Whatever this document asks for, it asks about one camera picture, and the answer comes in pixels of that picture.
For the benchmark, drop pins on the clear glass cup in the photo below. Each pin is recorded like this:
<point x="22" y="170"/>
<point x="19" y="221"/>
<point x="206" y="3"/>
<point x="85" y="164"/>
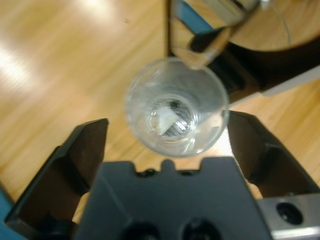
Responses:
<point x="175" y="112"/>

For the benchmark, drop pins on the teal plastic tray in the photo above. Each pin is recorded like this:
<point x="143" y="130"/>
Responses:
<point x="3" y="200"/>

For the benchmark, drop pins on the white capsule coffee machine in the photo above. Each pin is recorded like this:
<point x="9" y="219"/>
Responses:
<point x="250" y="75"/>

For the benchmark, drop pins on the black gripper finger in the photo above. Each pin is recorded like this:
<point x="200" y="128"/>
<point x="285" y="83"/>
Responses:
<point x="275" y="162"/>
<point x="65" y="172"/>

